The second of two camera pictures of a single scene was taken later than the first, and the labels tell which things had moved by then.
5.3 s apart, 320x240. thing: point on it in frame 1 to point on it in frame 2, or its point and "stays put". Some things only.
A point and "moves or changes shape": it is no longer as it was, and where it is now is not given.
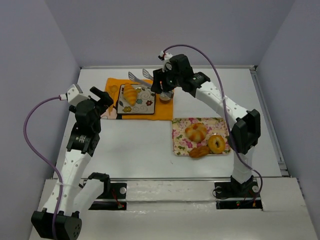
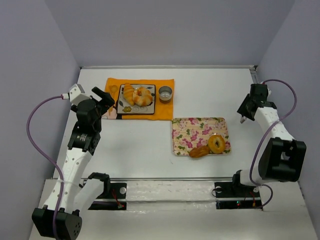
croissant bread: [130, 94] stays put
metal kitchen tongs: [148, 79] moves or changes shape
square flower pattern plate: [145, 104] stays put
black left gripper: [99, 102] stays put
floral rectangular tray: [182, 145] stays put
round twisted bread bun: [196, 132] to [142, 96]
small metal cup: [165, 97] stays put
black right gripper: [158, 81] to [246, 110]
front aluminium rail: [172, 178] stays put
